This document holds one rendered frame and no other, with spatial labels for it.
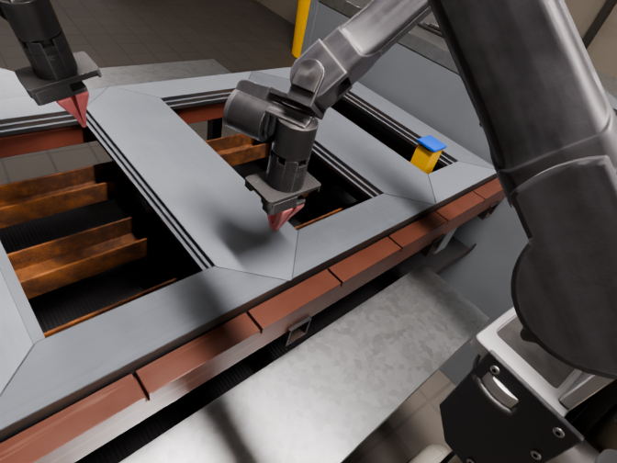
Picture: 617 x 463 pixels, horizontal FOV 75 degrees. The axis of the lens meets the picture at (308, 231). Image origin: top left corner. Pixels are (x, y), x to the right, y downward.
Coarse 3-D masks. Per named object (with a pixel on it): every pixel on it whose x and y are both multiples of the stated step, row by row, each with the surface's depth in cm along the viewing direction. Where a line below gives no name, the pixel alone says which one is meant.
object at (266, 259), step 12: (276, 240) 74; (288, 240) 75; (252, 252) 71; (264, 252) 71; (276, 252) 72; (288, 252) 73; (228, 264) 68; (240, 264) 68; (252, 264) 69; (264, 264) 69; (276, 264) 70; (288, 264) 70; (264, 276) 67
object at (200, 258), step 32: (192, 96) 110; (224, 96) 116; (352, 96) 133; (0, 128) 84; (32, 128) 87; (96, 128) 90; (128, 160) 83; (320, 160) 103; (448, 160) 115; (0, 256) 61; (192, 256) 70; (288, 288) 70; (32, 320) 55; (224, 320) 62; (160, 352) 55; (96, 384) 50; (32, 416) 46
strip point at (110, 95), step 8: (112, 88) 102; (104, 96) 98; (112, 96) 99; (120, 96) 100; (128, 96) 101; (136, 96) 102; (144, 96) 102; (152, 96) 103; (96, 104) 95; (104, 104) 96; (112, 104) 97
